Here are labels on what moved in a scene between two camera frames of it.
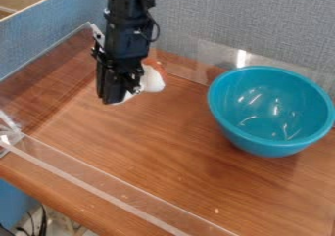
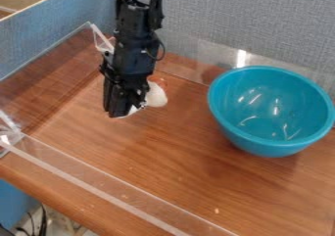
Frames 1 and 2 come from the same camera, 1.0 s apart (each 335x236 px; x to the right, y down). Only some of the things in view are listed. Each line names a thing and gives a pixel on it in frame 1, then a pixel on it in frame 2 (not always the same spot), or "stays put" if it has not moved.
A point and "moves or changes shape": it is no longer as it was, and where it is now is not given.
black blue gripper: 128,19 → 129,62
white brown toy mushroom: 152,81 moves or changes shape
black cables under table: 41,229 stays put
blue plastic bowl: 273,109 stays put
